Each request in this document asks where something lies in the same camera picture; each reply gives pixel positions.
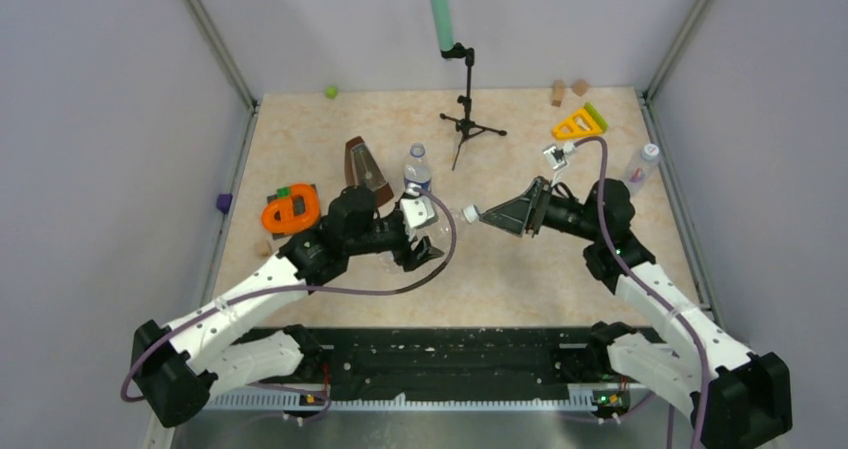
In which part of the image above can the purple block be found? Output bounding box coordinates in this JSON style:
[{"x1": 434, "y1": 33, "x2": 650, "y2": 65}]
[{"x1": 215, "y1": 193, "x2": 233, "y2": 215}]

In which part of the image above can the brown wooden metronome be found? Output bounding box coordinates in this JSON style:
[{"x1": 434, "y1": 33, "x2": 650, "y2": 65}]
[{"x1": 344, "y1": 136, "x2": 394, "y2": 207}]

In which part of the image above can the small wooden cube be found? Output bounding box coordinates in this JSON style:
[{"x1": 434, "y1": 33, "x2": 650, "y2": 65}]
[{"x1": 254, "y1": 240, "x2": 273, "y2": 258}]

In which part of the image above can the green cylinder stick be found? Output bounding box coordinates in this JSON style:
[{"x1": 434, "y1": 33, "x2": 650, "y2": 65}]
[{"x1": 583, "y1": 102, "x2": 608, "y2": 133}]

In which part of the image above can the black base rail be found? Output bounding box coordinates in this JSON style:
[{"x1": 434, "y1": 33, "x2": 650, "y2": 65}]
[{"x1": 258, "y1": 323, "x2": 670, "y2": 404}]

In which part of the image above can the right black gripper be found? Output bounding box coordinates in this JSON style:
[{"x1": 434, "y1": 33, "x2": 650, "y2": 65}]
[{"x1": 481, "y1": 176, "x2": 602, "y2": 242}]

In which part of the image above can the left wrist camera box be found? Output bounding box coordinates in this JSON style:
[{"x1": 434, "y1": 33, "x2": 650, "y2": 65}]
[{"x1": 399, "y1": 195, "x2": 438, "y2": 230}]

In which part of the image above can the clear Pepsi plastic bottle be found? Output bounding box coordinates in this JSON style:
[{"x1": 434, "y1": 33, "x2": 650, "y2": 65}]
[{"x1": 403, "y1": 143, "x2": 432, "y2": 192}]

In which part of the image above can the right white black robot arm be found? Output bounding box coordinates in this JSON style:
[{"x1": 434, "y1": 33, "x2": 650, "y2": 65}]
[{"x1": 477, "y1": 177, "x2": 793, "y2": 448}]

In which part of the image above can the orange plastic ring toy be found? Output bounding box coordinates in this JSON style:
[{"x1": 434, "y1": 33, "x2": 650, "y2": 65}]
[{"x1": 260, "y1": 182, "x2": 321, "y2": 234}]

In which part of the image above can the white slotted cable duct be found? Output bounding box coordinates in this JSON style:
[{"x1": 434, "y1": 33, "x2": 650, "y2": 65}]
[{"x1": 204, "y1": 388, "x2": 597, "y2": 412}]

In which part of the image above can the mint green microphone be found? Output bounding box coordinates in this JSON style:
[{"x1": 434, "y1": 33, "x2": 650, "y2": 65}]
[{"x1": 429, "y1": 0, "x2": 455, "y2": 53}]

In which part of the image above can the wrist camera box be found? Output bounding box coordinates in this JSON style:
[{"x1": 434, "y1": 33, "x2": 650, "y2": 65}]
[
  {"x1": 399, "y1": 195, "x2": 438, "y2": 230},
  {"x1": 542, "y1": 141, "x2": 576, "y2": 171}
]

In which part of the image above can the black tripod stand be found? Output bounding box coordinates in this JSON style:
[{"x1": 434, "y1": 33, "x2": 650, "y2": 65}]
[{"x1": 439, "y1": 42, "x2": 508, "y2": 171}]

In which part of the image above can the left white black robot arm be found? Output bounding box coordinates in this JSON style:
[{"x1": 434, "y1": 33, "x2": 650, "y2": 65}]
[{"x1": 120, "y1": 183, "x2": 457, "y2": 428}]

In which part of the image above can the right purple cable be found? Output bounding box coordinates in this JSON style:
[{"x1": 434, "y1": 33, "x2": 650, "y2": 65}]
[{"x1": 572, "y1": 136, "x2": 711, "y2": 449}]

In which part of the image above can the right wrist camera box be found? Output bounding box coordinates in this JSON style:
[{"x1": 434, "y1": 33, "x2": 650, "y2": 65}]
[{"x1": 542, "y1": 141, "x2": 576, "y2": 171}]

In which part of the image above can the yellow plastic toy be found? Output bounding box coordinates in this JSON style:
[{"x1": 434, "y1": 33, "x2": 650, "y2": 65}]
[{"x1": 551, "y1": 107, "x2": 603, "y2": 141}]

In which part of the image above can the clear bottle white cap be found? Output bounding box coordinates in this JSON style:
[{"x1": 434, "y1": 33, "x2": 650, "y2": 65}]
[{"x1": 378, "y1": 207, "x2": 471, "y2": 274}]

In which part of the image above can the white Pocari Sweat cap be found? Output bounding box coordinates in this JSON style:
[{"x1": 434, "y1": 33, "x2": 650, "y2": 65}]
[{"x1": 461, "y1": 205, "x2": 480, "y2": 224}]

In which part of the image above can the tall wooden block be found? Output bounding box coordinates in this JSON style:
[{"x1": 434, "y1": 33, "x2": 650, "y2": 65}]
[{"x1": 550, "y1": 79, "x2": 566, "y2": 107}]

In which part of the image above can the green ball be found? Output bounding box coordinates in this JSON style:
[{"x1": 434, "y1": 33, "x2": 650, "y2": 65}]
[{"x1": 324, "y1": 86, "x2": 339, "y2": 100}]

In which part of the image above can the clear bottle red label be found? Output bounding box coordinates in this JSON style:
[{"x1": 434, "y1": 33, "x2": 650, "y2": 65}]
[{"x1": 621, "y1": 143, "x2": 662, "y2": 198}]

